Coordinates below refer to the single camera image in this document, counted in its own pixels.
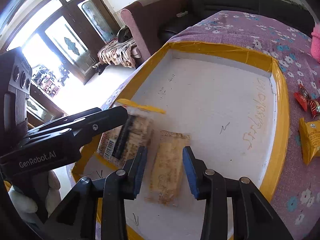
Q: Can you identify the clear packet with barcode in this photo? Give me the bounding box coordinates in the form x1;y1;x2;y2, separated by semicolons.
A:
97;99;166;168

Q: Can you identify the brown cracker snack packet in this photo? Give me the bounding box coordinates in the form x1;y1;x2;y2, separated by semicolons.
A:
145;130;191;206

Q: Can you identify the purple floral tablecloth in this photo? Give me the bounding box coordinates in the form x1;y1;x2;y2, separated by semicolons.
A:
65;10;320;240

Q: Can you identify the shoe rack with items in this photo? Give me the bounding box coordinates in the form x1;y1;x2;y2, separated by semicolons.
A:
32;64;60;98

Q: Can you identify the patterned cloth-covered stool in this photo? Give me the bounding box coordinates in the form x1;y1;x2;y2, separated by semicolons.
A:
98;37;136;68

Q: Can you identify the wooden glass-panel door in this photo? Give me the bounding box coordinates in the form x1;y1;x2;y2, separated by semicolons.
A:
34;0;120;84

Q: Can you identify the yellow snack packet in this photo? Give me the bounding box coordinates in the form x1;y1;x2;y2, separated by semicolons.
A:
299;118;320;165

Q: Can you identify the yellow-rimmed white tray box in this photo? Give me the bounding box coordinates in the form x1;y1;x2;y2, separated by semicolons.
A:
71;41;291;240

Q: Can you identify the maroon armchair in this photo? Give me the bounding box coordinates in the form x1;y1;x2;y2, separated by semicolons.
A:
120;0;187;61

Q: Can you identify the red candy wrapper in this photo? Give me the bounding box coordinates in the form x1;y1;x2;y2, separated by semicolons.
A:
293;84;319;118

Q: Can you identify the black sofa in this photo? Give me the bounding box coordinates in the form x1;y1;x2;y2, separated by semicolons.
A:
158;0;315;44

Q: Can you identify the pink knit-sleeved bottle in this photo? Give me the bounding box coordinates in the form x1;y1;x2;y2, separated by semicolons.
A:
311;23;320;63

